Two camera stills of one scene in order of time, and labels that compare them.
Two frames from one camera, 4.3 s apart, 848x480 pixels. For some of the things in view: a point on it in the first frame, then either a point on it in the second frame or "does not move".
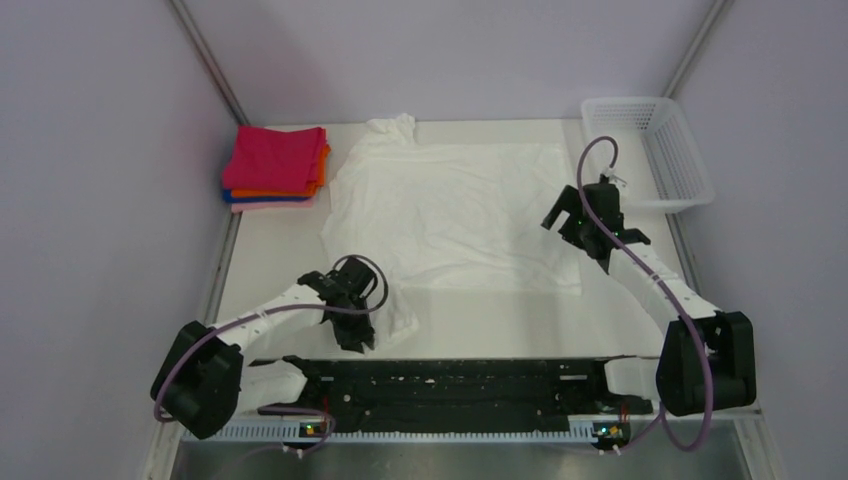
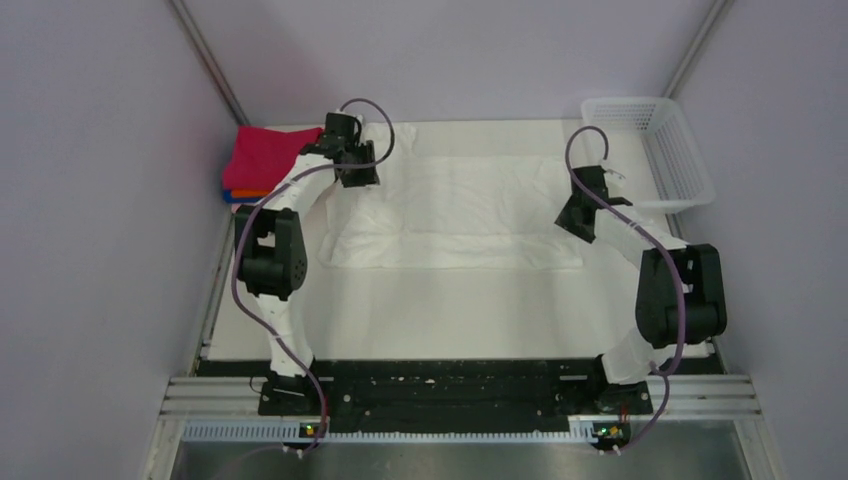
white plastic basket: (658, 161) does not move
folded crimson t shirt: (273, 159) does not move
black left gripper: (351, 339) → (367, 175)
